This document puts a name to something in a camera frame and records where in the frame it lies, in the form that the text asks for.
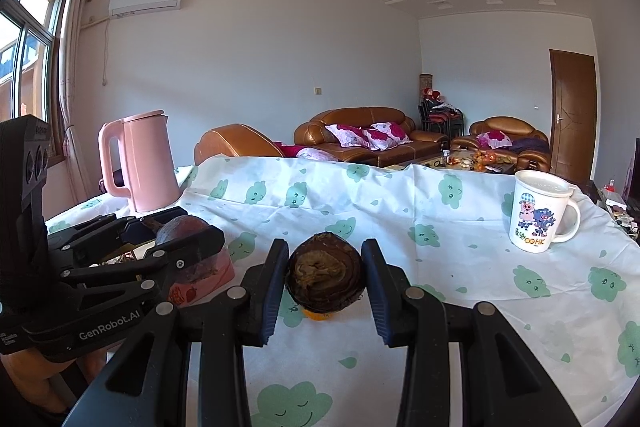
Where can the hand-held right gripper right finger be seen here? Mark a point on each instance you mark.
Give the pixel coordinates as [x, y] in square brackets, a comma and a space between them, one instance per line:
[378, 294]

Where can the person's left forearm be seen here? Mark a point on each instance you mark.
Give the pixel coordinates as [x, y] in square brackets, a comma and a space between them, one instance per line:
[27, 374]

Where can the white cloud print tablecloth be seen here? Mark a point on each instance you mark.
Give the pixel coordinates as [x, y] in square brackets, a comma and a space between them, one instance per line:
[450, 247]

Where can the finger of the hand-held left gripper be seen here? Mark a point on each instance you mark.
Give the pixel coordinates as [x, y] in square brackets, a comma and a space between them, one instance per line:
[165, 259]
[95, 227]

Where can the brown leather sofa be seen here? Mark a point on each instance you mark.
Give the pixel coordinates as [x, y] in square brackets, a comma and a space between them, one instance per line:
[360, 116]

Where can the pink electric kettle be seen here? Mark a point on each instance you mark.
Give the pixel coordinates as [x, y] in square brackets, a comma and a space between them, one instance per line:
[147, 162]

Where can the beige curtain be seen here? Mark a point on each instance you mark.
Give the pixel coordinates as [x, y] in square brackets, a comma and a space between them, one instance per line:
[72, 57]

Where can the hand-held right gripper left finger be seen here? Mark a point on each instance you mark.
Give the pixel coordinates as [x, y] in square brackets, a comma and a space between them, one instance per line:
[272, 294]

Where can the tall patterned vase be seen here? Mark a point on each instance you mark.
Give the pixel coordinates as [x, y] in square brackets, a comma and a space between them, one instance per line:
[425, 84]

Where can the white cartoon mug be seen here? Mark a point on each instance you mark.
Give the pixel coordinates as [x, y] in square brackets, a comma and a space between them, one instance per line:
[537, 212]

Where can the black television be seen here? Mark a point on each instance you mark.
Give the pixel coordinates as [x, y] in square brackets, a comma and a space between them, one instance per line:
[636, 169]

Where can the brown leather armchair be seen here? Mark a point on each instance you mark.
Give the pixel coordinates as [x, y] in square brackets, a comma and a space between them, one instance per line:
[505, 124]

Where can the stacked dark chairs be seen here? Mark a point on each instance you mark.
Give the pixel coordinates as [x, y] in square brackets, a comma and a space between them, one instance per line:
[442, 117]

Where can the pink tin box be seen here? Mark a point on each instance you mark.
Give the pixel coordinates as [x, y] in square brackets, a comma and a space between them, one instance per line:
[220, 274]

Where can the brown wooden door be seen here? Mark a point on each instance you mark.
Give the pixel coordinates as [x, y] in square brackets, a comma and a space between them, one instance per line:
[572, 117]

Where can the dark cake front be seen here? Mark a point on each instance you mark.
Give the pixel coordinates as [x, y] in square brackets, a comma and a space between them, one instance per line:
[324, 272]

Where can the small orange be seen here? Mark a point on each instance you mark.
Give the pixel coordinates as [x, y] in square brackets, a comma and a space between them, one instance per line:
[320, 316]

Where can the cluttered coffee table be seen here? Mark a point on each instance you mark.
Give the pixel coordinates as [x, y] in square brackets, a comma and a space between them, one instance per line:
[465, 162]

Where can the purple blanket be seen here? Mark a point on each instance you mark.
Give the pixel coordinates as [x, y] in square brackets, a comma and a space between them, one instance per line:
[530, 144]

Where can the pink cloth bundle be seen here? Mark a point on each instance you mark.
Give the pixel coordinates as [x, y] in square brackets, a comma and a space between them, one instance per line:
[310, 153]

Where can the purple passion fruit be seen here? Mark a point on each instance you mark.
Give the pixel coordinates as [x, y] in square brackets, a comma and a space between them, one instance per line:
[185, 229]

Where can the window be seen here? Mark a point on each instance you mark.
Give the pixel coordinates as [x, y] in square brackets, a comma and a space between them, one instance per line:
[25, 42]

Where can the pink flowered pillow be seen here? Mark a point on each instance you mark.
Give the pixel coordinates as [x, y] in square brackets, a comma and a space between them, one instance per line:
[386, 134]
[495, 138]
[346, 135]

